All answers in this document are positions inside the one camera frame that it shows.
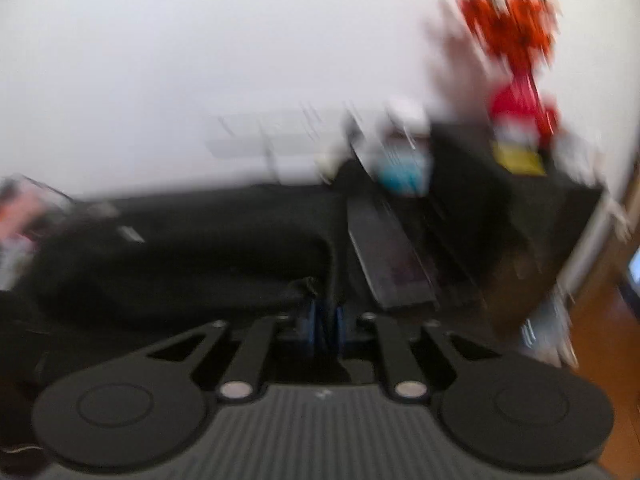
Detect dark phone on desk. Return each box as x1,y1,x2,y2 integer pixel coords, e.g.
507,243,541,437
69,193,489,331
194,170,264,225
347,197,436,311

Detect black box on desk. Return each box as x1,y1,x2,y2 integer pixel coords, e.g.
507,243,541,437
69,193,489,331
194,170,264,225
428,122,603,282

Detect brown fish oil bottle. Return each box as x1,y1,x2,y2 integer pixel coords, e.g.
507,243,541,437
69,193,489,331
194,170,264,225
374,98,433,197

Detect pink power strip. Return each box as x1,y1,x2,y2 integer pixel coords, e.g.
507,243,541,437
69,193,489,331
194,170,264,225
1,174,74,243

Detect red ribbed vase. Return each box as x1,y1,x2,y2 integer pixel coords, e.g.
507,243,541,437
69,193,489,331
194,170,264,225
488,78,559,150

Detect white wall socket panel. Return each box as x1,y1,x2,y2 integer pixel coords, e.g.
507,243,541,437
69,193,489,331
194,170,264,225
204,106,381,162

